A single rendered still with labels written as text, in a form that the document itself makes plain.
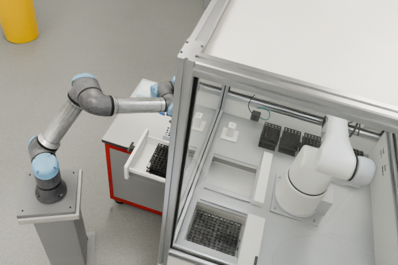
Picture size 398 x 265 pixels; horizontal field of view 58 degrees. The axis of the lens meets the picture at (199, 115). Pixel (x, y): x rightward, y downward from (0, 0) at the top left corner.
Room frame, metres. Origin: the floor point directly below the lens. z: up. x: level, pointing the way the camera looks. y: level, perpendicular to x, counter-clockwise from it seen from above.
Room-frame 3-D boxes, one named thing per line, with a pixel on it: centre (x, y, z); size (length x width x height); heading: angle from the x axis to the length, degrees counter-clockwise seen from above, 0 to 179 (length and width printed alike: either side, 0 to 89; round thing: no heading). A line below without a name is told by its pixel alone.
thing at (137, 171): (1.16, 0.09, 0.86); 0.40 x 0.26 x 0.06; 80
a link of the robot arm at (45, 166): (0.95, 0.68, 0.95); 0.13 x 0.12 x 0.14; 33
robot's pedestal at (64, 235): (0.93, 0.68, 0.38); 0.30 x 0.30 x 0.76; 17
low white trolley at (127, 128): (1.60, 0.21, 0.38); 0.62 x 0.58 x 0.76; 170
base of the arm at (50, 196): (0.94, 0.68, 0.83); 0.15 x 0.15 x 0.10
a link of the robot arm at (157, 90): (1.40, 0.21, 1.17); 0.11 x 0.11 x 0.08; 33
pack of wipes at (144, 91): (1.81, 0.39, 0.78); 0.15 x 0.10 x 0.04; 177
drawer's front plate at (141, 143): (1.20, 0.30, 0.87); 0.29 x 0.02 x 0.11; 170
